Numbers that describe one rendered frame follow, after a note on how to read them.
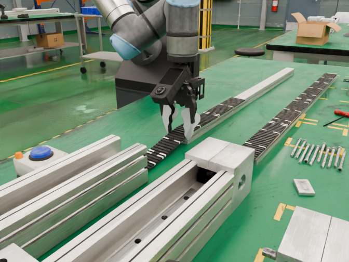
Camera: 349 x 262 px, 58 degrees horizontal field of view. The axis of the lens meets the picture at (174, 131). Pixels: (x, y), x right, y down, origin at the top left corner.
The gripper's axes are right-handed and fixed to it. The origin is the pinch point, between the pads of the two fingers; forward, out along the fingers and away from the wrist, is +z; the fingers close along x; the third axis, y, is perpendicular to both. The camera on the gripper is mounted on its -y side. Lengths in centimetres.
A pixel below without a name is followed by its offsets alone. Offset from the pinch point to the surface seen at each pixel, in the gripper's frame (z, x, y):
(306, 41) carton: 1, 19, 206
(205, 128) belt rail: 2.2, -1.3, 12.5
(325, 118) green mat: 3, -27, 43
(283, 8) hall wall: 10, 305, 1065
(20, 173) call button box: -0.1, 15.0, -33.9
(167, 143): 1.0, 0.2, -4.0
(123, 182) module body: 0.3, -4.0, -24.2
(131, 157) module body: -4.7, -4.9, -22.4
